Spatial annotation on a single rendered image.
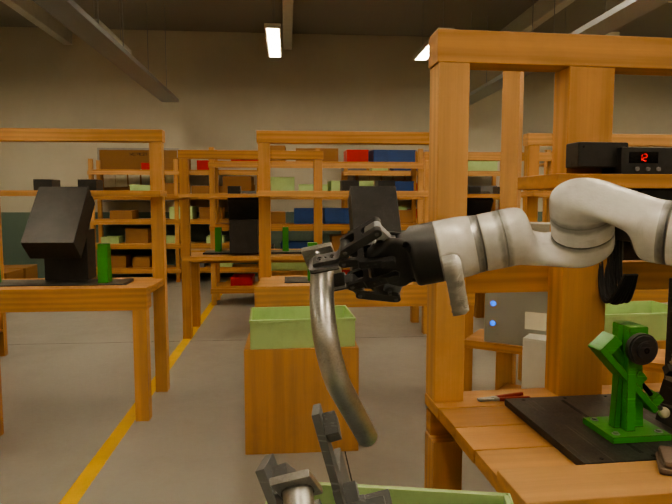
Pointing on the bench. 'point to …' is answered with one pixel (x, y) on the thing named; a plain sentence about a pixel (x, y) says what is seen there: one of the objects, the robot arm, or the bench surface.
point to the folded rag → (664, 460)
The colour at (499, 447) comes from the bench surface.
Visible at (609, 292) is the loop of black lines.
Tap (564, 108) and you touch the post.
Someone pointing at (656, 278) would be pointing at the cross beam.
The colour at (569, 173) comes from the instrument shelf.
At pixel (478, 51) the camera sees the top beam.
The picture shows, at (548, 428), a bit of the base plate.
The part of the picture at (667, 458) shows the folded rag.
